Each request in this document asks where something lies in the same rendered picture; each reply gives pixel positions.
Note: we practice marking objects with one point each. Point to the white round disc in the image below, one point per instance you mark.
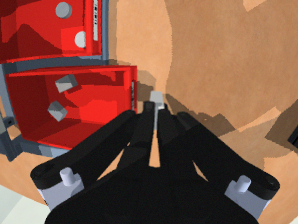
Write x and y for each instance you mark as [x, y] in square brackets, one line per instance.
[80, 39]

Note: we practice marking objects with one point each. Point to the grey steel disc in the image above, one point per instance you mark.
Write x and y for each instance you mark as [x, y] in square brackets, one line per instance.
[63, 10]

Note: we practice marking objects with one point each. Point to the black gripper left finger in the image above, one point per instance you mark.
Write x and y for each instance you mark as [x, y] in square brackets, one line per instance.
[63, 176]

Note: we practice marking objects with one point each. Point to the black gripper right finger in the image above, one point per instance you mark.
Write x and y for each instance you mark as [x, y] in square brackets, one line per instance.
[247, 185]

